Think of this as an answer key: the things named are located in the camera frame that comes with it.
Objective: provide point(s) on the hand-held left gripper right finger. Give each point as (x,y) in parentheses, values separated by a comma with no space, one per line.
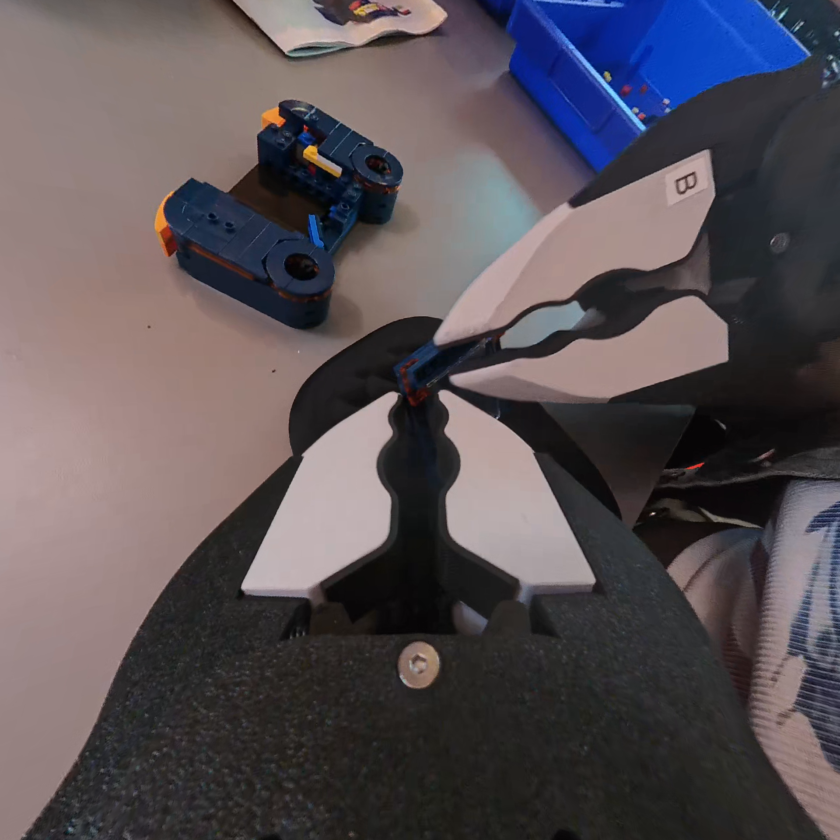
(505,512)

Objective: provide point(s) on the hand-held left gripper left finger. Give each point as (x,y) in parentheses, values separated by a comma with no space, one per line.
(328,512)

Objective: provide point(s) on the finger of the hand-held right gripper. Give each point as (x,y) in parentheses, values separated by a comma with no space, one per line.
(623,361)
(590,243)

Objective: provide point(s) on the clear plastic brick panel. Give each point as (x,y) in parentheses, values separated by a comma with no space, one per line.
(453,367)

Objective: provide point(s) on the blue brick-built game console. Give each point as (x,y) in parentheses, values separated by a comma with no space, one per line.
(223,249)

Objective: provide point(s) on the large black cushioned pad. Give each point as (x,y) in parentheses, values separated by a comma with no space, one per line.
(341,367)

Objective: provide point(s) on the scattered small colourful bricks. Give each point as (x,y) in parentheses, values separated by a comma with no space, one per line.
(623,88)

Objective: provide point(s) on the instruction booklet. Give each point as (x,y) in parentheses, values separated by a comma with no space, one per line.
(407,19)

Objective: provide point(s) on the white blue-printed shirt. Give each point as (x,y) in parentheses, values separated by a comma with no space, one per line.
(787,656)

